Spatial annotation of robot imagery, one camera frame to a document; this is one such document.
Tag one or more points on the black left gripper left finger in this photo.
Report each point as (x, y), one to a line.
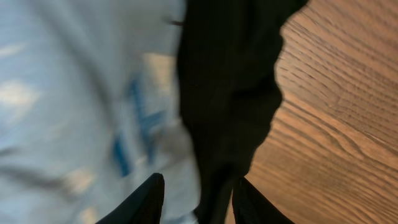
(143, 206)

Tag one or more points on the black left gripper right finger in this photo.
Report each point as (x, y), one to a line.
(251, 207)

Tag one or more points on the light blue printed t-shirt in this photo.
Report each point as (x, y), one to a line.
(89, 109)

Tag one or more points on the black garment on left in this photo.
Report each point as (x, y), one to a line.
(228, 92)

